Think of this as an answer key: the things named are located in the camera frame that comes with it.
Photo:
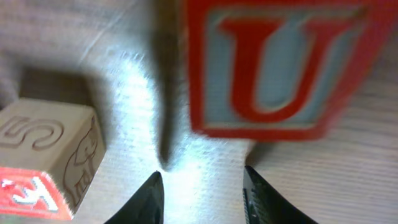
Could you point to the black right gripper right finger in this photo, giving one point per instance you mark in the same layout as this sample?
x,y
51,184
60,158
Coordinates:
x,y
264,205

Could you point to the red E block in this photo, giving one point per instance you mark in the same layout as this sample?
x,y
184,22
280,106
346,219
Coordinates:
x,y
50,152

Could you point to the red U block moved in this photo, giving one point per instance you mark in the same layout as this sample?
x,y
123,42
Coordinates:
x,y
274,70

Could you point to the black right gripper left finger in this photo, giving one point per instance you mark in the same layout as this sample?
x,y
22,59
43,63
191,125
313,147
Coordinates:
x,y
146,206

